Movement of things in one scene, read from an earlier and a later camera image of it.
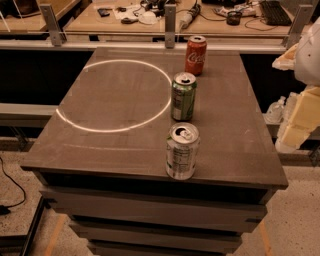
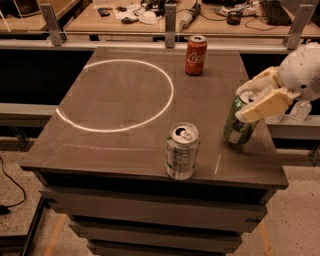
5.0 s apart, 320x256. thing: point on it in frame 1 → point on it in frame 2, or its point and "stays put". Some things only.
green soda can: (183, 94) → (238, 131)
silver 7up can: (182, 147) stays put
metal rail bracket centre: (170, 25) stays put
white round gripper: (309, 59) → (300, 76)
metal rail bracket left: (55, 33) stays put
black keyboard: (275, 14) stays put
